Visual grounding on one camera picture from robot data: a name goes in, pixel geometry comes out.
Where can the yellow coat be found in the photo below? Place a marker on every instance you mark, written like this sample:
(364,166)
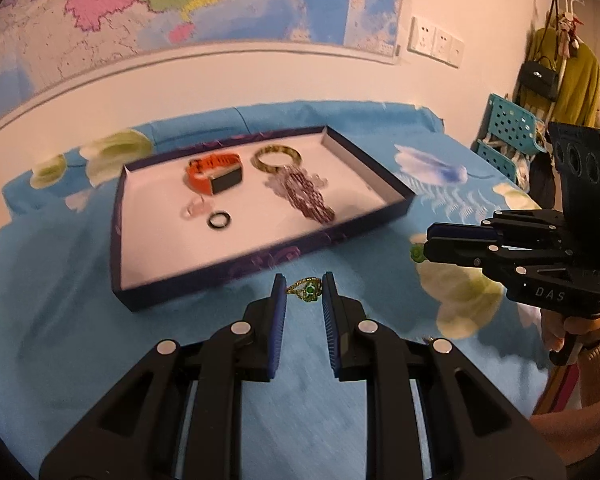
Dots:
(582,80)

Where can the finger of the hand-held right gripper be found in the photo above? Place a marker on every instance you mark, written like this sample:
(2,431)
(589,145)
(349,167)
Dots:
(455,252)
(460,232)

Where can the person's right hand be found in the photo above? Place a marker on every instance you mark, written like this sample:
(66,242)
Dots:
(587,327)

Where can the person's leg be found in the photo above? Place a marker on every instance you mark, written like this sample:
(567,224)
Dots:
(580,435)

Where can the gold patterned bangle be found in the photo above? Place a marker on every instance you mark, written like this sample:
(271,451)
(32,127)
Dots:
(256,160)

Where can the green pendant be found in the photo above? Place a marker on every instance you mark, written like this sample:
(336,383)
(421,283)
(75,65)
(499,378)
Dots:
(418,255)

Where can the white wall switch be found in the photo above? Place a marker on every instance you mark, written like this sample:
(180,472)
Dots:
(456,52)

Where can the colourful wall map poster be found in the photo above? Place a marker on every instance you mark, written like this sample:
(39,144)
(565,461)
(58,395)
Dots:
(180,0)

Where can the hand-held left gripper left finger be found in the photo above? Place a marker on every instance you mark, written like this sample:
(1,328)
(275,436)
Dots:
(277,320)

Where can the white coat rack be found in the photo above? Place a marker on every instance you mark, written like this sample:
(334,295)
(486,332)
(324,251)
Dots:
(572,7)

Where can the white wall socket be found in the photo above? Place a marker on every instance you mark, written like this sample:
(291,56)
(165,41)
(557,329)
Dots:
(442,44)
(421,35)

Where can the teal perforated basket rack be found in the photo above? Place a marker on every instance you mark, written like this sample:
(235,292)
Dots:
(505,120)

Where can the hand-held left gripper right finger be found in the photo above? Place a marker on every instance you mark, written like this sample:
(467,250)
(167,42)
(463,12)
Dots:
(330,325)

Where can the dark blue box tray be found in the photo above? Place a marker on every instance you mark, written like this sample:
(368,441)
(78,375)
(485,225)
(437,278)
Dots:
(180,250)

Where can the orange smart watch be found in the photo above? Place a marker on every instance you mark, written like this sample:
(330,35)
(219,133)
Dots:
(225,180)

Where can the black handbag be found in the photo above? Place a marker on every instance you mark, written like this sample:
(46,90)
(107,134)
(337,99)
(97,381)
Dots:
(537,80)

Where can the dark cloth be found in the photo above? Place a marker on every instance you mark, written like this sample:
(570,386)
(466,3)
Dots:
(542,180)

